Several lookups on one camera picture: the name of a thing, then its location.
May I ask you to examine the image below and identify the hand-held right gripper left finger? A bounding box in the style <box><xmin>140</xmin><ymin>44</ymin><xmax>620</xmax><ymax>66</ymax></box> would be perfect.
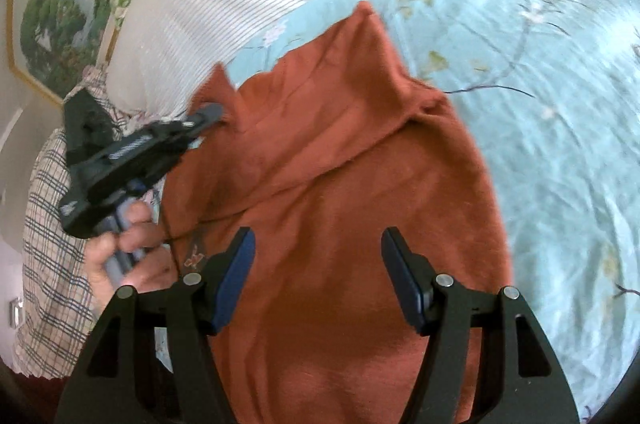
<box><xmin>53</xmin><ymin>227</ymin><xmax>257</xmax><ymax>424</ymax></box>

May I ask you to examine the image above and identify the person's left hand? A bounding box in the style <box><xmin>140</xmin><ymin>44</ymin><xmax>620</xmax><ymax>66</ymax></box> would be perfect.
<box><xmin>84</xmin><ymin>199</ymin><xmax>181</xmax><ymax>305</ymax></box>

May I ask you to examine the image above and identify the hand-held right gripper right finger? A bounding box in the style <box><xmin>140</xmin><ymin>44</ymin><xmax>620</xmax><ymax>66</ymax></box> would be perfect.
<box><xmin>381</xmin><ymin>227</ymin><xmax>581</xmax><ymax>424</ymax></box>

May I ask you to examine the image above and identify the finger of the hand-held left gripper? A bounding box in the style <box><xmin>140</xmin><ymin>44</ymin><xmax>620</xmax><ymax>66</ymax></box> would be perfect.
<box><xmin>181</xmin><ymin>103</ymin><xmax>226</xmax><ymax>144</ymax></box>

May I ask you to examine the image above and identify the rust orange sweater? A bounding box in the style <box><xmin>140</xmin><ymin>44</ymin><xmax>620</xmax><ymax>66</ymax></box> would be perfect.
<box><xmin>159</xmin><ymin>1</ymin><xmax>512</xmax><ymax>424</ymax></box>

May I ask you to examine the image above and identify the framed landscape painting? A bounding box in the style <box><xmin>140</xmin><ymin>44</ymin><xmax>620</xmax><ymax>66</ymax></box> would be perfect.
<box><xmin>6</xmin><ymin>0</ymin><xmax>136</xmax><ymax>107</ymax></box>

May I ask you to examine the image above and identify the plaid blanket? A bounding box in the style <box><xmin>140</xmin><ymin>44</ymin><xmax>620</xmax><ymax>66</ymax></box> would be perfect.
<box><xmin>14</xmin><ymin>67</ymin><xmax>171</xmax><ymax>377</ymax></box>

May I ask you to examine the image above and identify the light blue floral bedsheet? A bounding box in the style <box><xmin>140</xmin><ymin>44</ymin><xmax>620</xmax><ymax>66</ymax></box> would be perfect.
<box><xmin>220</xmin><ymin>0</ymin><xmax>640</xmax><ymax>424</ymax></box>

